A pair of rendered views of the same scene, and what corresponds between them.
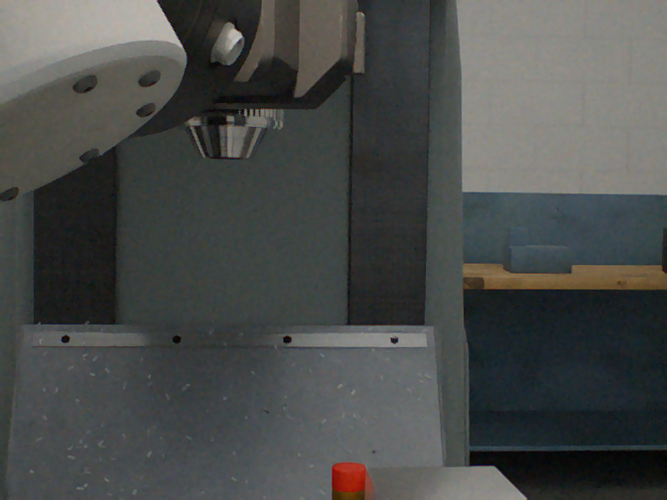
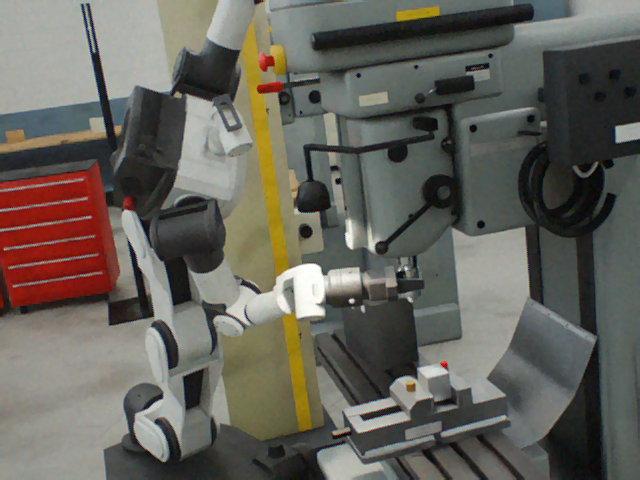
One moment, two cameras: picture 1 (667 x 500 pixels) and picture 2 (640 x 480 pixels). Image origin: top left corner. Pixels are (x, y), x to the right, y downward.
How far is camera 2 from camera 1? 1.83 m
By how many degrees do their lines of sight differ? 81
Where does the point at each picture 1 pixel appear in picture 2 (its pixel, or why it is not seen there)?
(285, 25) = (376, 292)
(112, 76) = (305, 317)
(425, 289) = (594, 323)
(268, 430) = (553, 350)
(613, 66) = not seen: outside the picture
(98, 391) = (532, 322)
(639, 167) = not seen: outside the picture
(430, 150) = (594, 277)
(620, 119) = not seen: outside the picture
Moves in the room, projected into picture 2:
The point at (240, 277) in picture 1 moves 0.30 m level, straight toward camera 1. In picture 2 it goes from (562, 301) to (445, 326)
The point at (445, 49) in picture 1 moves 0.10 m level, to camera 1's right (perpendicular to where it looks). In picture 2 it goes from (596, 243) to (620, 255)
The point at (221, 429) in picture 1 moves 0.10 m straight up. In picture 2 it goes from (546, 345) to (543, 306)
